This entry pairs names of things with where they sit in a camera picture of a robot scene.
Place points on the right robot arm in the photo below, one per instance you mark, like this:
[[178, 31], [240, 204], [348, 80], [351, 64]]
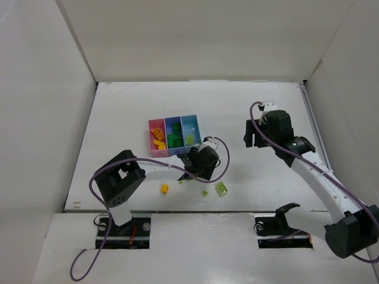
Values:
[[349, 225]]

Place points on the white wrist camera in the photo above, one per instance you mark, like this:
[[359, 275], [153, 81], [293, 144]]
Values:
[[266, 107], [211, 142]]

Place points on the purple container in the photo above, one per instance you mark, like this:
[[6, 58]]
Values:
[[169, 130]]

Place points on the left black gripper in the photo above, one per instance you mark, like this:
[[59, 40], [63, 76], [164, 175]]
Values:
[[193, 170]]

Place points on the dark green 2x2 lego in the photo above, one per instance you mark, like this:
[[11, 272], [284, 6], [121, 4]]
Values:
[[176, 126]]

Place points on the lime 2x2 lego brick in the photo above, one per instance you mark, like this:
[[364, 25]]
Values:
[[221, 189]]

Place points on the orange printed lego plate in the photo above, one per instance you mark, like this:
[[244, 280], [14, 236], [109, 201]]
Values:
[[158, 133]]

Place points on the small yellow lego brick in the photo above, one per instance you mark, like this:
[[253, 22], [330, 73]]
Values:
[[165, 189]]

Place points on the light blue container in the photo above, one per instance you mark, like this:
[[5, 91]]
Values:
[[190, 126]]

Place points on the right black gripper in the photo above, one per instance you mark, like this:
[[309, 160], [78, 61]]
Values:
[[252, 135]]

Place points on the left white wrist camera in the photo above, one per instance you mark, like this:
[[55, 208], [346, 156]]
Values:
[[211, 142]]

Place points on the light green square lego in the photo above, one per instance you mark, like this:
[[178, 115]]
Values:
[[190, 140]]

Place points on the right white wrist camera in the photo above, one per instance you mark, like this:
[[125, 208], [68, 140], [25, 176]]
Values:
[[266, 107]]

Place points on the dark green lego plate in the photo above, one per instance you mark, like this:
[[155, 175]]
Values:
[[175, 141]]

